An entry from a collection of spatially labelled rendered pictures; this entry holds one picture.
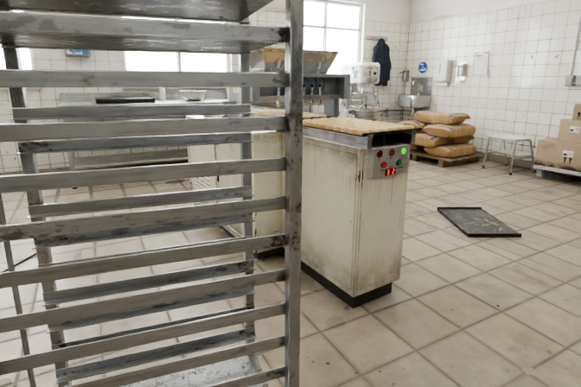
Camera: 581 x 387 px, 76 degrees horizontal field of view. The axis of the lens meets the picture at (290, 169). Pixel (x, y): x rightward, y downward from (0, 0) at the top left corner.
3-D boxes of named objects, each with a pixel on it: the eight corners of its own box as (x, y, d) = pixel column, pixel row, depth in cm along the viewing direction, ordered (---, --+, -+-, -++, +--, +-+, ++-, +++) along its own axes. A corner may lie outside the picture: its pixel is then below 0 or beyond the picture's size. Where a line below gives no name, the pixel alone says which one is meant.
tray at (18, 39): (242, 53, 114) (242, 47, 114) (285, 41, 78) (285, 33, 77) (8, 46, 94) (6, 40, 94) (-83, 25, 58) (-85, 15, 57)
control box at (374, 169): (366, 177, 175) (367, 148, 172) (401, 171, 188) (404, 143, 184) (372, 179, 172) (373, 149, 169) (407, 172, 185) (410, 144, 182)
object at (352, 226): (280, 258, 246) (280, 122, 225) (322, 246, 264) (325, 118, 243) (352, 314, 188) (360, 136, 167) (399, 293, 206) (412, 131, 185)
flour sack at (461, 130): (448, 139, 497) (449, 126, 494) (421, 135, 531) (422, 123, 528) (478, 135, 536) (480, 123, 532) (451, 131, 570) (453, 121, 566)
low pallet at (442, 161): (384, 154, 597) (385, 147, 595) (418, 149, 637) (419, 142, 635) (449, 168, 497) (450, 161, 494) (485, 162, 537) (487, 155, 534)
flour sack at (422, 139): (394, 142, 570) (395, 130, 566) (413, 139, 592) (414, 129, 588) (435, 149, 511) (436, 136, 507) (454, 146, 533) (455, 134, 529)
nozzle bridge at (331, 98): (229, 127, 243) (227, 72, 235) (319, 121, 280) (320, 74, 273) (252, 133, 216) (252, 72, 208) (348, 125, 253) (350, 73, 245)
